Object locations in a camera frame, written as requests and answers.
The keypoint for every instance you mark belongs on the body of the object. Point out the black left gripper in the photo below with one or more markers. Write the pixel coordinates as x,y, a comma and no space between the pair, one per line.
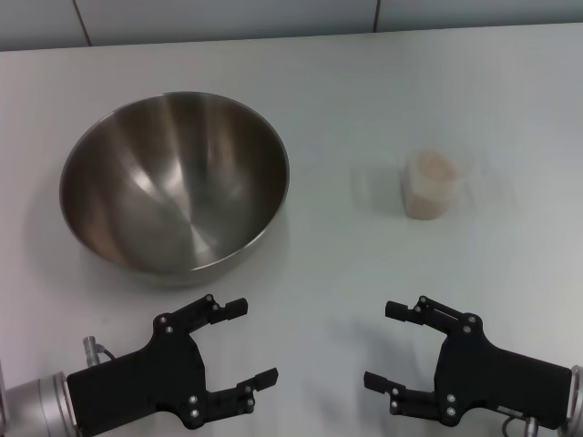
136,387

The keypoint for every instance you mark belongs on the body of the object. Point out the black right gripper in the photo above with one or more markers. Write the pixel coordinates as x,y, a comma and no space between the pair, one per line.
492,378

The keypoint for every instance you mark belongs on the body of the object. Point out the stainless steel mixing bowl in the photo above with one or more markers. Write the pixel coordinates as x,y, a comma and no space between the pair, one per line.
173,182

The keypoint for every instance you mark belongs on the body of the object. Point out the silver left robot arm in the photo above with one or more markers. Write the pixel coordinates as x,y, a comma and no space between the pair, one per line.
36,405

